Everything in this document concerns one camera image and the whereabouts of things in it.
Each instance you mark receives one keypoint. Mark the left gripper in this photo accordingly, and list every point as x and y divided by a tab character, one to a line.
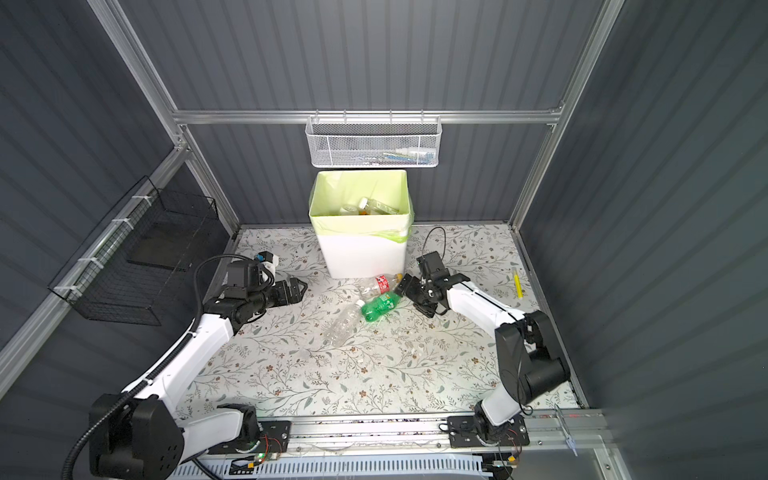
283	298

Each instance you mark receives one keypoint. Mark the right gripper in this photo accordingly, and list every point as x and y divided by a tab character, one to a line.
407	278

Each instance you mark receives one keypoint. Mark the clear bottle red label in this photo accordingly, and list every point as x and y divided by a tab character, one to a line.
371	288

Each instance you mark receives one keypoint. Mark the green bottle yellow cap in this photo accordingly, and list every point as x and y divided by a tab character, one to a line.
380	306

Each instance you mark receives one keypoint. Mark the clear crushed bottle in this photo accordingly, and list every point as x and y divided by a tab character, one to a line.
345	325

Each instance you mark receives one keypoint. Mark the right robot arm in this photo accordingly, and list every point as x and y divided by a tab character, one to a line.
530	358

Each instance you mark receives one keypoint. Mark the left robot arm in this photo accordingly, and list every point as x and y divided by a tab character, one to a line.
134	434

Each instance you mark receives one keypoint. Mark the white plastic bin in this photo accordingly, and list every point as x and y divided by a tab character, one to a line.
354	256

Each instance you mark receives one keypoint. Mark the green bin liner bag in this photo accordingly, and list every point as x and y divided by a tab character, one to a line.
333	203

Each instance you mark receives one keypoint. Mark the yellow highlighter pen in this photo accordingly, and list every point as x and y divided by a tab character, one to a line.
518	285

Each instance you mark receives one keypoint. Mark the toothpaste tube in basket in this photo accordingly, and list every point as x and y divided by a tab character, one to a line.
417	155

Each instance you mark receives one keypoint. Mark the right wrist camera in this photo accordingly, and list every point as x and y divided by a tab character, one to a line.
431	265

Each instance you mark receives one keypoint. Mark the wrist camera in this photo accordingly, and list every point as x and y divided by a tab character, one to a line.
268	259
431	265

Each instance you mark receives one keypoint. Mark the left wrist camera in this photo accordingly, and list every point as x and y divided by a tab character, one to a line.
268	259

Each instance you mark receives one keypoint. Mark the white wire mesh basket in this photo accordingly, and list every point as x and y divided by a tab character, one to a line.
349	145

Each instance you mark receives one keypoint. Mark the black wire basket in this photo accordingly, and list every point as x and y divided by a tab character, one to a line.
141	272

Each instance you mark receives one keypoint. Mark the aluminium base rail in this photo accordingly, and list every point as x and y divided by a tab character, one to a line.
569	429

